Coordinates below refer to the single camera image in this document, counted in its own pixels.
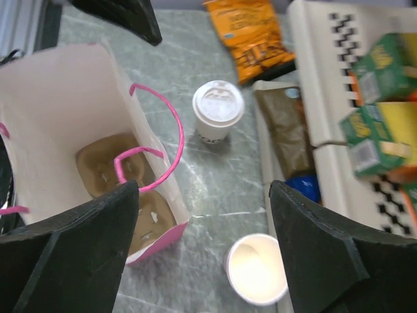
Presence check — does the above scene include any pink white paper bag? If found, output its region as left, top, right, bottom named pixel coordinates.
left=1, top=44, right=190, bottom=265

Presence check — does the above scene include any white plastic lid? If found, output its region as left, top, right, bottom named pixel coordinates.
left=192, top=80, right=245, bottom=127

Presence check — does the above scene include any brown chip bag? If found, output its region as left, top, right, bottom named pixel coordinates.
left=254, top=82, right=315, bottom=180

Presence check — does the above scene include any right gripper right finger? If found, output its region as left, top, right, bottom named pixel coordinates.
left=269, top=180, right=416, bottom=312

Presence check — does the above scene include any white paper cup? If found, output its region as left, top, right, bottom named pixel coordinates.
left=195, top=117, right=233, bottom=144

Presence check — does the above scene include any orange chip bag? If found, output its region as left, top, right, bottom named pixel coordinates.
left=203, top=1, right=295, bottom=85

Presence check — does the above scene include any blue tortilla chip bag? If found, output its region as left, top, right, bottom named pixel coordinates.
left=285, top=174, right=321, bottom=203

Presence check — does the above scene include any orange yellow juice carton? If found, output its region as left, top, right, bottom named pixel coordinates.
left=339, top=102, right=416, bottom=184

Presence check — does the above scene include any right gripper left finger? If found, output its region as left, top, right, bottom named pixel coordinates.
left=1, top=181, right=139, bottom=312

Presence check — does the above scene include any green juice carton left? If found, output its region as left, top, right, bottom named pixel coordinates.
left=351, top=33, right=416, bottom=105

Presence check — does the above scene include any cream three-tier shelf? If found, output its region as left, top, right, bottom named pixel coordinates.
left=252, top=0, right=417, bottom=313

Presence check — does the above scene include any single cardboard cup carrier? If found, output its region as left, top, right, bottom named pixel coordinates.
left=76, top=132, right=178, bottom=257

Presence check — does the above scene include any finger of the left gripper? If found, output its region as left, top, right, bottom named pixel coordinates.
left=70, top=0, right=162, bottom=46

